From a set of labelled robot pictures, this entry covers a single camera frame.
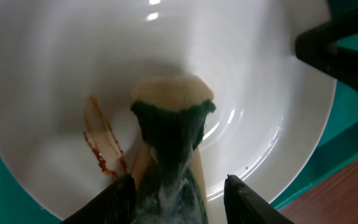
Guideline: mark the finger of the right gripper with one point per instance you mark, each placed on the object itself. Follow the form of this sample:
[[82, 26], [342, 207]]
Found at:
[[318, 47]]

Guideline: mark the white plate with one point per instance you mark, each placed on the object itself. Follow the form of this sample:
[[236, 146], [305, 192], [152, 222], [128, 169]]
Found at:
[[57, 77]]

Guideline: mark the green and yellow sponge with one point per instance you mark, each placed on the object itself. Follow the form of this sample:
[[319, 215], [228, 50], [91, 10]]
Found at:
[[171, 112]]

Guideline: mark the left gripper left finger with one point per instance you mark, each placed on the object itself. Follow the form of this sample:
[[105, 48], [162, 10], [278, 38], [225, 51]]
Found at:
[[113, 205]]

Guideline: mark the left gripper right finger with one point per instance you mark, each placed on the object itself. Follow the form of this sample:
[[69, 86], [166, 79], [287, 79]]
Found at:
[[245, 206]]

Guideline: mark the teal plastic serving tray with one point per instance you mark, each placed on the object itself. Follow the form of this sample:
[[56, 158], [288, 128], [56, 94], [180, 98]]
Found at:
[[346, 124]]

